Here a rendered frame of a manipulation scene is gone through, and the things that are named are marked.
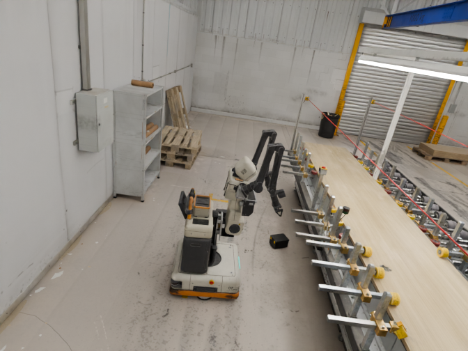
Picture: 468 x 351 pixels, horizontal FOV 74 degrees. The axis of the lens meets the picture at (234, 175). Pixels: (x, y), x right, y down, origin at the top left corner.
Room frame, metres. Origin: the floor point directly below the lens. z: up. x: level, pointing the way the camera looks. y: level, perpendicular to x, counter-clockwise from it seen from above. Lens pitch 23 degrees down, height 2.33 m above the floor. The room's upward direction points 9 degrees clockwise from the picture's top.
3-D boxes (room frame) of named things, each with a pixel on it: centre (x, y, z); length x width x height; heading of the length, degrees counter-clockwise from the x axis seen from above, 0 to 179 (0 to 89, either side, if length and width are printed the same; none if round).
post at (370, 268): (1.66, -0.96, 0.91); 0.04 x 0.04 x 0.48; 1
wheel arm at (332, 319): (1.36, -0.84, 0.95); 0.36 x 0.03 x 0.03; 91
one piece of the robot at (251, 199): (2.61, -0.15, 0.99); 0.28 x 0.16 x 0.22; 6
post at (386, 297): (1.41, -0.96, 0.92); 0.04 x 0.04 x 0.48; 1
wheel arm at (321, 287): (1.62, -0.91, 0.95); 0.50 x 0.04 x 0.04; 91
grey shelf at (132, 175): (4.39, 1.47, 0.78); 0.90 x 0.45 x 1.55; 1
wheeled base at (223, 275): (2.58, 0.14, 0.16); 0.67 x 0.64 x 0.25; 96
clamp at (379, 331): (1.38, -0.96, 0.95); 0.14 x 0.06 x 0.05; 1
